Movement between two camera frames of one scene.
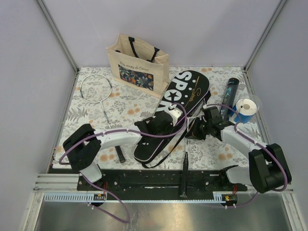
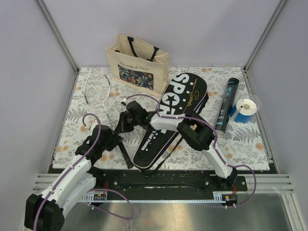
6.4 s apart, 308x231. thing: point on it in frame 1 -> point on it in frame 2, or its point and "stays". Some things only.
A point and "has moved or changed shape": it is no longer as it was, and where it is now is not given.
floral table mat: [206, 120] stays
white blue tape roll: [246, 108] stays
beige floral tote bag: [138, 65] stays
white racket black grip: [96, 88] has moved or changed shape
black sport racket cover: [188, 92] has moved or changed shape
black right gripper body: [200, 129] -> [135, 121]
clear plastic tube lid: [258, 102] stays
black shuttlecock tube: [229, 97] stays
